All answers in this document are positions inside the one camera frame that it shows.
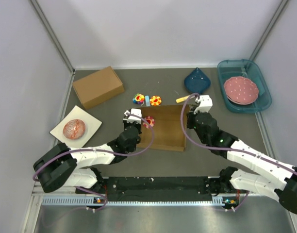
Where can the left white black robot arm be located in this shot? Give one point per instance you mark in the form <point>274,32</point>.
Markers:
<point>63,166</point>

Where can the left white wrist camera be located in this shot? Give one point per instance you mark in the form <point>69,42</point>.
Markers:
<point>134,115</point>

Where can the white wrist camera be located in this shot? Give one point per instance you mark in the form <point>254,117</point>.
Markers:
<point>134,115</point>
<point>204,104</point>

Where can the pink plush flower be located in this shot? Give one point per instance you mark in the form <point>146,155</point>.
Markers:
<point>149,122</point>

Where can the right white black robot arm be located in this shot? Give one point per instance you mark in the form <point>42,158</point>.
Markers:
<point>269,177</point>

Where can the light blue highlighter pen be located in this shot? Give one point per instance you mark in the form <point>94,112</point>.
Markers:
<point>147,101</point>

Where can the closed brown cardboard box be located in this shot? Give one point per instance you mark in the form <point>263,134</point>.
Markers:
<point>98,87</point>

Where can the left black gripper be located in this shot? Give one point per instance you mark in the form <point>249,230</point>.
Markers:
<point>138,125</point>

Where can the red patterned bowl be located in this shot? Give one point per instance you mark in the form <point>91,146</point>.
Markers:
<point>74,129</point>

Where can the yellow highlighter pen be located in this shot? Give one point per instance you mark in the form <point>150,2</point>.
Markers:
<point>182,99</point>

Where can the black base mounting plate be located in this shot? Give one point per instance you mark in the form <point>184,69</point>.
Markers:
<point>162,188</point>

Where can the pink polka dot plate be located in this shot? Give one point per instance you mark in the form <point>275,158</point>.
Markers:
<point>241,90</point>

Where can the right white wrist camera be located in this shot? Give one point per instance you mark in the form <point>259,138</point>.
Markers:
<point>204,104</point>

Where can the rainbow plush flower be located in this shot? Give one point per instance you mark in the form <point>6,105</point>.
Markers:
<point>138,99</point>

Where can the white square board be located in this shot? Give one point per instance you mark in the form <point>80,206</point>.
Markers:
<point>92,125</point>

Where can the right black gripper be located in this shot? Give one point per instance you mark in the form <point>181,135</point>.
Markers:
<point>190,116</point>

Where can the orange plush flower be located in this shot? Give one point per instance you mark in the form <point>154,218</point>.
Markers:
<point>155,100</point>

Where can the brown cardboard box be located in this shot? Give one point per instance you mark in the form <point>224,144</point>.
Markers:
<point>98,87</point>
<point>168,134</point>

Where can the teal transparent plastic bin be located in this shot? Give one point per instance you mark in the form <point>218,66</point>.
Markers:
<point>248,69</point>

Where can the dark blue teardrop dish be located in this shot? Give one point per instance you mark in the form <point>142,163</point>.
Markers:
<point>197,82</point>

